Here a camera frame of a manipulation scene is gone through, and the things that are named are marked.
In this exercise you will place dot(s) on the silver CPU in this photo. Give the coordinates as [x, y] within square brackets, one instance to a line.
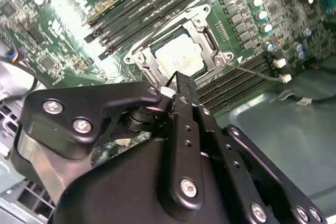
[181, 56]

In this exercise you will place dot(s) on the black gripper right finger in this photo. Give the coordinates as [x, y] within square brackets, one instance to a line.
[252, 171]

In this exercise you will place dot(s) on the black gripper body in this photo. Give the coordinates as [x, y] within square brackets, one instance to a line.
[126, 187]

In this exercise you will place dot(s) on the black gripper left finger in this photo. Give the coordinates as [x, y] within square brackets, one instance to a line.
[78, 103]

